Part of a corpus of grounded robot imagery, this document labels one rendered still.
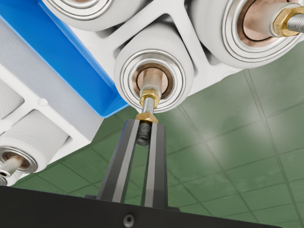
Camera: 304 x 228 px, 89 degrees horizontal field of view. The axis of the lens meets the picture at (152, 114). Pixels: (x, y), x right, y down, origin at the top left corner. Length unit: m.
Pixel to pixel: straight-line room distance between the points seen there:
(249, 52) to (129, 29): 0.15
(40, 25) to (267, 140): 0.73
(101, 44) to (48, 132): 0.21
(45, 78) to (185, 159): 0.54
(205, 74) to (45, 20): 0.38
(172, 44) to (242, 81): 0.35
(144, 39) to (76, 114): 0.26
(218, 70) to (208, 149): 0.42
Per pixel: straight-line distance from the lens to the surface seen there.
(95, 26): 0.18
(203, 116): 0.53
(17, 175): 0.48
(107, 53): 0.26
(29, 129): 0.37
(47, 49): 0.41
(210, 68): 0.26
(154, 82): 0.16
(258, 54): 0.19
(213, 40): 0.18
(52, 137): 0.37
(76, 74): 0.42
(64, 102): 0.39
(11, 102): 0.39
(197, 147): 0.62
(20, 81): 0.36
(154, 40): 0.17
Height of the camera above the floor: 0.42
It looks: 55 degrees down
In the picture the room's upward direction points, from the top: 173 degrees counter-clockwise
